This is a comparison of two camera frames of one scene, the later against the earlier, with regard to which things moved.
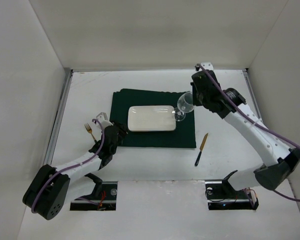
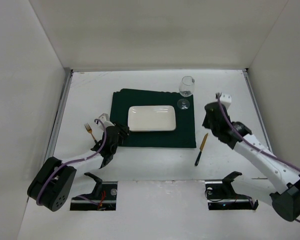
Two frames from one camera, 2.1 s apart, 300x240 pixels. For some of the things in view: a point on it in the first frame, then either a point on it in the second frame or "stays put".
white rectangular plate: x=151 y=118 stays put
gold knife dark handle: x=201 y=149 stays put
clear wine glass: x=185 y=104 → x=186 y=86
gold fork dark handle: x=89 y=130 stays put
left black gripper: x=117 y=131 stays put
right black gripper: x=197 y=93 → x=212 y=120
